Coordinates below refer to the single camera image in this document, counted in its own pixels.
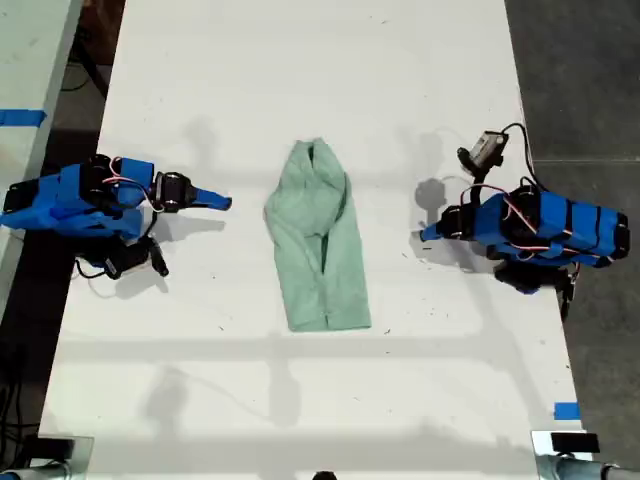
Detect pale green T-shirt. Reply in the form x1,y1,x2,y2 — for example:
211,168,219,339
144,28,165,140
263,138,374,333

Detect long blue tape strip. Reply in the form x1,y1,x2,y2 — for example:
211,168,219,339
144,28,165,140
0,109,48,128

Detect white side table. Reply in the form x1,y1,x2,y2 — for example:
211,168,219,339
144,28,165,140
0,0,85,321

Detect white mounting plate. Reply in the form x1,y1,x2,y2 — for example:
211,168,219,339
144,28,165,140
530,429,601,457

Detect small black box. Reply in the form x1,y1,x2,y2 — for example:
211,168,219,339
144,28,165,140
35,436,77,460
550,432,600,454

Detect grey metal clamp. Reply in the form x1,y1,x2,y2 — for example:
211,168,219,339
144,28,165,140
0,460,69,480
537,452,624,480

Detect clear mounting plate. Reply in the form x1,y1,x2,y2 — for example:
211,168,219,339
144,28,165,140
28,434,95,474

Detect short black camera stalk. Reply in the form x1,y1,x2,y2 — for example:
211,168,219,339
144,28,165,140
468,167,495,196

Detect black and silver camera box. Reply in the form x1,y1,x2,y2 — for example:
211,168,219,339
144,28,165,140
456,130,507,176

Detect black camera cable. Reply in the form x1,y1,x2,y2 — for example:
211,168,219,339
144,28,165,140
499,123,540,192
74,255,109,279

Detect black floor cables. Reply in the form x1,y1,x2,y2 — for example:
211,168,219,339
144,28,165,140
0,344,42,469

